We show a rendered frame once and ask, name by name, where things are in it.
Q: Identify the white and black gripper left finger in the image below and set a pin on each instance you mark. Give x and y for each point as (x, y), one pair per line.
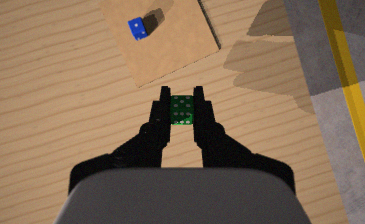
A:
(142, 151)

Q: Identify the blue die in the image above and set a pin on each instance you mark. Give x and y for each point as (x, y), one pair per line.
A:
(137, 28)

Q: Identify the brown flat mat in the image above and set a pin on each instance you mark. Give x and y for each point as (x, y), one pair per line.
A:
(178, 35)

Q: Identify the green die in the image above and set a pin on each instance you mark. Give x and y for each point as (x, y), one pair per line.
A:
(181, 109)

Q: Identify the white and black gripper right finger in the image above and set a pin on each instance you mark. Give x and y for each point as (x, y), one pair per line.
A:
(219, 150)

